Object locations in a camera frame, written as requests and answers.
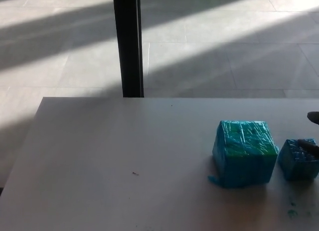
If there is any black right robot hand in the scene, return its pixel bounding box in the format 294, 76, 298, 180
296, 111, 319, 157

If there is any small blue cube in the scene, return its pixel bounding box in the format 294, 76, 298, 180
277, 138, 319, 181

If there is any large blue wrapped cube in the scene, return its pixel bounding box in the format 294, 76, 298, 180
207, 119, 279, 190

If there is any black vertical pillar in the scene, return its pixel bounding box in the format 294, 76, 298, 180
112, 0, 145, 98

